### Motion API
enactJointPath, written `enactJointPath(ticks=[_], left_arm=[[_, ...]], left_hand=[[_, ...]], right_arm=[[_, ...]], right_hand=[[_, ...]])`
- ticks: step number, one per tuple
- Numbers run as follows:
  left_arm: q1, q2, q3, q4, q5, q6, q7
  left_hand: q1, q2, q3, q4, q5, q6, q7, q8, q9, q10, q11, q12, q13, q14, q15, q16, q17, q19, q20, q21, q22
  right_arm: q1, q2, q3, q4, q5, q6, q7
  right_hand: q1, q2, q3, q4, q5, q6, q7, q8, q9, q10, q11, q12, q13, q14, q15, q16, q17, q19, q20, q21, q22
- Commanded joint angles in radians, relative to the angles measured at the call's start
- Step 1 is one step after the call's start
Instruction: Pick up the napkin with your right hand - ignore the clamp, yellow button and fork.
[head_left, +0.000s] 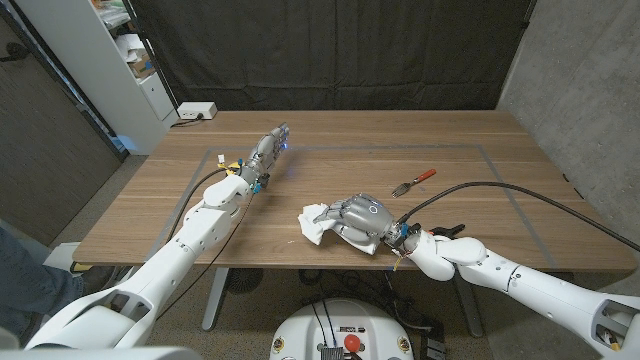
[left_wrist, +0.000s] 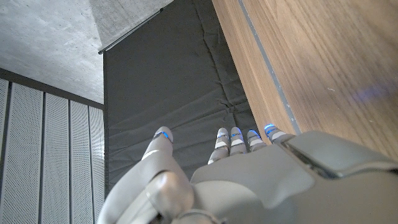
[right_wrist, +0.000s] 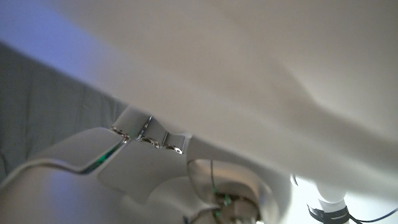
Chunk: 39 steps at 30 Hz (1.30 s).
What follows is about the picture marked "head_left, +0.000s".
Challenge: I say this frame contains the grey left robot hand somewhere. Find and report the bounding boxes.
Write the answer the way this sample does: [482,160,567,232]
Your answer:
[239,122,291,190]

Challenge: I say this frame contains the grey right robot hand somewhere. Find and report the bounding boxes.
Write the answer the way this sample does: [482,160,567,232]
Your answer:
[313,193,402,247]

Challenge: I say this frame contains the white paper napkin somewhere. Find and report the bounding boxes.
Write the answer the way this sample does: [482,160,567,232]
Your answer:
[297,202,381,256]

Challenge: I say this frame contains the black clamp with orange tips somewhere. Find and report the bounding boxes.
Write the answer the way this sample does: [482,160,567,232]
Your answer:
[428,223,467,240]

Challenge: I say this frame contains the white power strip box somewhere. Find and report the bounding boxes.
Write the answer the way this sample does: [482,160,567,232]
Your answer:
[176,101,219,121]

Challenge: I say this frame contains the black backdrop curtain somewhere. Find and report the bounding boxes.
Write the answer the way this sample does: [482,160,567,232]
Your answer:
[127,0,539,112]

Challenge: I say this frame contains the round black floor fan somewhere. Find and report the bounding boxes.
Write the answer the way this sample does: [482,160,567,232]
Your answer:
[225,268,265,296]

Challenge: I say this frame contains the grey metal table leg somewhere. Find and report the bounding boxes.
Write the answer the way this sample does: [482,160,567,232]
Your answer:
[202,267,231,332]
[452,272,485,339]

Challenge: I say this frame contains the black foot pedal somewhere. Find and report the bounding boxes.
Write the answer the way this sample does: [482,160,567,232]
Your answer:
[418,332,447,360]

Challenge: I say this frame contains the cardboard box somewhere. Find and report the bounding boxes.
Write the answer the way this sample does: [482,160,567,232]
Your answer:
[128,49,156,79]

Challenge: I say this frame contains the black backdrop stand pole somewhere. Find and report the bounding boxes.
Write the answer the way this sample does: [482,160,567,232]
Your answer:
[122,0,180,109]
[518,0,539,32]

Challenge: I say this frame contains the white shelf cabinet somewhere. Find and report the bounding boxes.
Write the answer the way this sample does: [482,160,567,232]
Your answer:
[14,0,180,156]

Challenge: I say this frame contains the white floor plate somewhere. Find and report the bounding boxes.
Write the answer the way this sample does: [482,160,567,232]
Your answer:
[42,242,84,274]

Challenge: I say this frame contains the person in blue jeans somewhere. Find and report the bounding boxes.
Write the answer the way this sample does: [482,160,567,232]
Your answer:
[0,227,121,346]

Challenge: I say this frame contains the fork with orange handle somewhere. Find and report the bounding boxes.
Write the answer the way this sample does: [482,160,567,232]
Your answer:
[391,168,438,199]

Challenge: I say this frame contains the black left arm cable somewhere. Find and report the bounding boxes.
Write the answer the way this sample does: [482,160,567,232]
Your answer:
[167,167,236,242]

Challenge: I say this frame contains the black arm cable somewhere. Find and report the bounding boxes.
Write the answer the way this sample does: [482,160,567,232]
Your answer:
[167,167,236,242]
[397,180,640,254]

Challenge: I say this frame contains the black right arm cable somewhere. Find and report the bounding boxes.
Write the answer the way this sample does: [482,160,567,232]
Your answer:
[397,180,640,254]

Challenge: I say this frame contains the black door handle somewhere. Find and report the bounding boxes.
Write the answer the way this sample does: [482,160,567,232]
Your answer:
[0,42,30,64]

